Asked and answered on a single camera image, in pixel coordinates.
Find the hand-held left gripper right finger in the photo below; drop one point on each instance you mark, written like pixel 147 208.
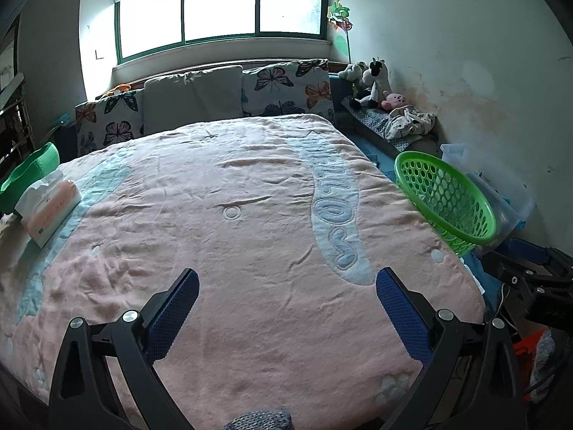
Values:
pixel 403 314

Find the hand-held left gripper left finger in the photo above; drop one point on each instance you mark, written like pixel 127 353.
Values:
pixel 172 310

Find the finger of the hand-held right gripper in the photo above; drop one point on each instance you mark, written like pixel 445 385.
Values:
pixel 528 249
pixel 506 266

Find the green plastic basket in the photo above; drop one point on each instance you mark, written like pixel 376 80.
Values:
pixel 465 229

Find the orange device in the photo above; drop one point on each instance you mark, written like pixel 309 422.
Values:
pixel 528 342

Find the clear plastic storage bin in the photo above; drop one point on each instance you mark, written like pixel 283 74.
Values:
pixel 506 201

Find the pink blanket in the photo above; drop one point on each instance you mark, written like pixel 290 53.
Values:
pixel 246 233

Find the person's grey knit sweater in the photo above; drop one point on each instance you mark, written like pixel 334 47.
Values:
pixel 259 420

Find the soft tissue pack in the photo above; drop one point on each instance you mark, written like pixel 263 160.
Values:
pixel 47 208

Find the crumpled beige clothes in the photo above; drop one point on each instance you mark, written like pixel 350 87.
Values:
pixel 409 123

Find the small butterfly print pillow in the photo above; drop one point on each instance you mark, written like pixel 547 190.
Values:
pixel 112 121

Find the green plastic basin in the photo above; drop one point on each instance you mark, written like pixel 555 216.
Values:
pixel 29 172

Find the pink plush toy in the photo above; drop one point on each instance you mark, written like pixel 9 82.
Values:
pixel 394 101

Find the grey patterned mat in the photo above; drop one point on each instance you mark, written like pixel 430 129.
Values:
pixel 369 116

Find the beige cushion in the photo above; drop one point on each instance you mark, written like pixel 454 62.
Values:
pixel 192 98

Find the orange plush toy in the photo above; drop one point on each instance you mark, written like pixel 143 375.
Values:
pixel 118 89

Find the black and white cow plush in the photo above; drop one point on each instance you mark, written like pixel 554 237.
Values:
pixel 374 80

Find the grey plush toy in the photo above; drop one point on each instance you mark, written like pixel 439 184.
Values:
pixel 352 72

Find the large butterfly print pillow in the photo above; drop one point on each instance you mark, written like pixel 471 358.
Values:
pixel 286 87

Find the wooden shelf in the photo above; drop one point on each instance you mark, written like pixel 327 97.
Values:
pixel 13 116

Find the green framed window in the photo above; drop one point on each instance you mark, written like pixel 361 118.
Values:
pixel 215 13

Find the green pinwheel toy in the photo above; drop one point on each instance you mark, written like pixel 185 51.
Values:
pixel 339 14

